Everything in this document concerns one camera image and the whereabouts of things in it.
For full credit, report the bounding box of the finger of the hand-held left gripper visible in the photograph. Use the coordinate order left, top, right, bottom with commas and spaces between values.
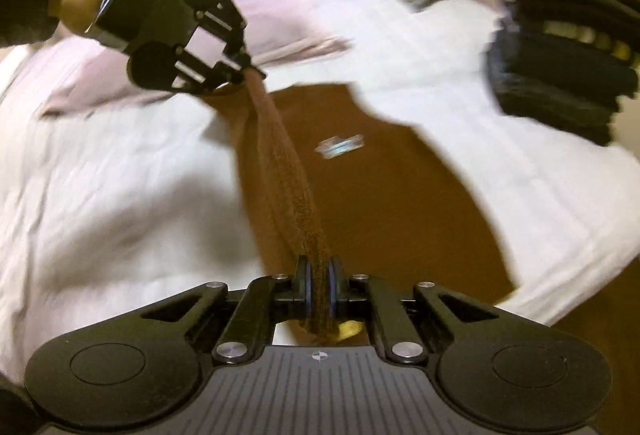
172, 45, 267, 92
196, 1, 253, 67

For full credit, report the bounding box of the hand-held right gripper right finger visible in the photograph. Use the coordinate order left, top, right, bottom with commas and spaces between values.
326, 256, 521, 365

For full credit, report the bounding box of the brown knitted sweater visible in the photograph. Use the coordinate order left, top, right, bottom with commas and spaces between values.
200, 65, 518, 346

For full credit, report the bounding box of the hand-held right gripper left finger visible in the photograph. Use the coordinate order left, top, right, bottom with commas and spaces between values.
117, 256, 315, 366

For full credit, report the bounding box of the stack of dark folded clothes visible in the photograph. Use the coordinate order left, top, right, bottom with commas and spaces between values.
486, 0, 640, 147

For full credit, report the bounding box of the mauve crumpled cloth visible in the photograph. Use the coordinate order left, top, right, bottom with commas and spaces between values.
39, 0, 353, 118

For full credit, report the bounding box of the striped grey bed sheet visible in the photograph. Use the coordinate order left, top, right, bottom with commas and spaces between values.
0, 0, 640, 386

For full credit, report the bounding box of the person's left forearm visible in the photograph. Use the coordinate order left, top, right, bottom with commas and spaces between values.
0, 0, 123, 50

